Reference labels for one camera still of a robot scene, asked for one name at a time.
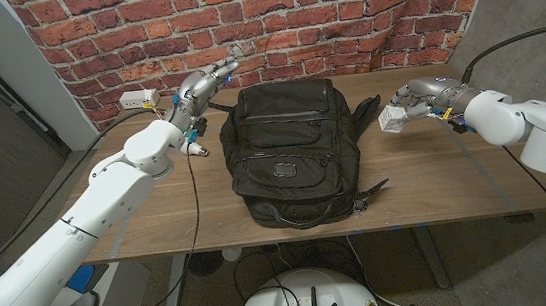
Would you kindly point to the white power outlet box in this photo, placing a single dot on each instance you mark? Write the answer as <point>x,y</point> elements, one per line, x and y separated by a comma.
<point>137,99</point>

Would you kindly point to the white packet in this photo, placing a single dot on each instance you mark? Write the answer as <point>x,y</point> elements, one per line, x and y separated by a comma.
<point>391,119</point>

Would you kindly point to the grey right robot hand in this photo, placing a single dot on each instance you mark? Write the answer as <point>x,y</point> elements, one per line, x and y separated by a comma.
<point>428,95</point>

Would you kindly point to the red brick printed backdrop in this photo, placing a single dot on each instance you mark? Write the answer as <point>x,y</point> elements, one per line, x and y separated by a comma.
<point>250,24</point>

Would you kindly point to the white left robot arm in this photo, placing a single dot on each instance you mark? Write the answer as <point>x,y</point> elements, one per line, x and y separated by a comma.
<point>84,221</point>

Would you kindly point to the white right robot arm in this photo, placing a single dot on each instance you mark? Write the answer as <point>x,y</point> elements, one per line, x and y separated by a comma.
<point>532,133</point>

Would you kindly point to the grey table leg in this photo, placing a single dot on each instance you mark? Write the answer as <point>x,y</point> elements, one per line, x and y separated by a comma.
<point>433,258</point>

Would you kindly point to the white table leg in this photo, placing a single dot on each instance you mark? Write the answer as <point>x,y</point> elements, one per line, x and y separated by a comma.
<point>175,288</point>

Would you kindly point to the blue item on floor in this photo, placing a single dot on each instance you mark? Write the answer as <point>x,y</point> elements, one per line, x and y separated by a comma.
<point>81,278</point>

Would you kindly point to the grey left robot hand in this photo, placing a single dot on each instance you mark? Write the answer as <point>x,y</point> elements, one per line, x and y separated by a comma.
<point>201,89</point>

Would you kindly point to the black backpack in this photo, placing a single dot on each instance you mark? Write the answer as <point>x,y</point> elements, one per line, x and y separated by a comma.
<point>298,155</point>

